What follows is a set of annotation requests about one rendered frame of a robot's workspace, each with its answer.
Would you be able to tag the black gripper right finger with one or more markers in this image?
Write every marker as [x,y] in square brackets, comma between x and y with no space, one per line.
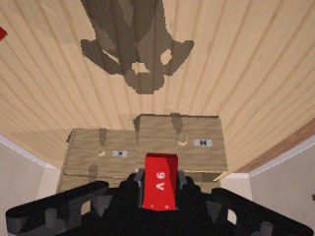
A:
[197,209]

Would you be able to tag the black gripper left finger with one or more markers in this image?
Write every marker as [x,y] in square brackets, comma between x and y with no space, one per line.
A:
[63,211]

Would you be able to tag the wooden chest of drawers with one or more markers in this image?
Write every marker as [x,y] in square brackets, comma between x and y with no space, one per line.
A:
[63,175]

